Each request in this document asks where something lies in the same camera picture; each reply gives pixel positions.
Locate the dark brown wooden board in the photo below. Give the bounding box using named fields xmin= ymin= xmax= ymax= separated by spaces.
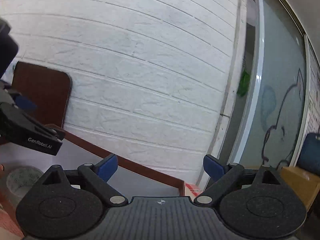
xmin=12 ymin=61 xmax=72 ymax=128

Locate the red plaid bedsheet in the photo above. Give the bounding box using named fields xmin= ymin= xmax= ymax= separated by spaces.
xmin=185 ymin=183 xmax=203 ymax=199

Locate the red storage box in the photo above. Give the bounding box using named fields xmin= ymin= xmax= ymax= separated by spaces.
xmin=1 ymin=125 xmax=185 ymax=205

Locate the clear tape roll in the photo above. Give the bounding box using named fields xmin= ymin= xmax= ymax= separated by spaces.
xmin=6 ymin=166 xmax=43 ymax=198

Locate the frosted glass sliding door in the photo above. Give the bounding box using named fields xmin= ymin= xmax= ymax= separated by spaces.
xmin=220 ymin=0 xmax=308 ymax=168

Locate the large cardboard box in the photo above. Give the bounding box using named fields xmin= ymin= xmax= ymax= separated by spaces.
xmin=280 ymin=166 xmax=320 ymax=211

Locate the blue chair back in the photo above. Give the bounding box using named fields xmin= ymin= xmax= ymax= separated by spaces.
xmin=297 ymin=133 xmax=320 ymax=174

